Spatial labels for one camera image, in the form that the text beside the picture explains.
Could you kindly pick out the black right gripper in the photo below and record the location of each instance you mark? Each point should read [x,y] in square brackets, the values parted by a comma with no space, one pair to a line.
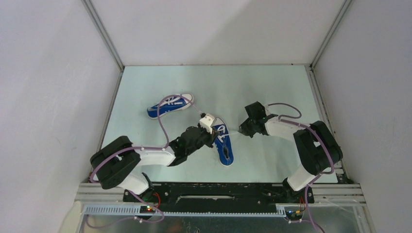
[243,129]

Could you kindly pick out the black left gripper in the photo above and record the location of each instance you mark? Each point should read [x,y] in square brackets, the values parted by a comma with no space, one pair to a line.
[211,139]

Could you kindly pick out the white shoelace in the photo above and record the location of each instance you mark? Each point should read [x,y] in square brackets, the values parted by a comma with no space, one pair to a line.
[223,132]

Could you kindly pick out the blue sneaker laces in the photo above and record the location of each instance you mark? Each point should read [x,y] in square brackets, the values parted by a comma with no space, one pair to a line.
[174,103]
[224,150]

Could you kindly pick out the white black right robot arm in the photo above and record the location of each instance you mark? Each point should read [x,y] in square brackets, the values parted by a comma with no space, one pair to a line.
[317,148]

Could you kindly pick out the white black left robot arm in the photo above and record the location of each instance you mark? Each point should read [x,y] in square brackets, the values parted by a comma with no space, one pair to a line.
[113,165]

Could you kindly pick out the blue sneaker tied laces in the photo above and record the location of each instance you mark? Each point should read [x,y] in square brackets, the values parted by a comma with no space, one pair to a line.
[174,103]

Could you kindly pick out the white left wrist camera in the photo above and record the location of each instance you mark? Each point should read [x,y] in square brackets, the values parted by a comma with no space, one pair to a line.
[206,121]

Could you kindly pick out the grey slotted cable duct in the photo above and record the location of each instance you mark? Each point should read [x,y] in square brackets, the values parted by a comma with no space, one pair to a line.
[141,210]

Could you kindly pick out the aluminium frame rail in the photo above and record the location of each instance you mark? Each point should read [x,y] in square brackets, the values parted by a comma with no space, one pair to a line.
[97,21]

